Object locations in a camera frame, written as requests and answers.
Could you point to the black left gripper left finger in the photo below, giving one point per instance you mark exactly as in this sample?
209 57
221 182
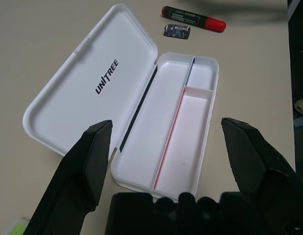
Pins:
75 171

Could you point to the green highlighter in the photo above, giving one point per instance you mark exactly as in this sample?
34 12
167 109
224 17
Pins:
17 227

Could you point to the black marker red cap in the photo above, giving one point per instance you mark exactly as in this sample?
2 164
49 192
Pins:
190 17

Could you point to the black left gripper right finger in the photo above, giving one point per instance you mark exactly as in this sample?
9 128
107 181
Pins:
269 176

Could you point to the white plastic pencil case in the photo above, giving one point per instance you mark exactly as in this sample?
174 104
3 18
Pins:
92 61

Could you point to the white perforated shoe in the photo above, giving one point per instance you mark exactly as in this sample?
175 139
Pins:
302 105

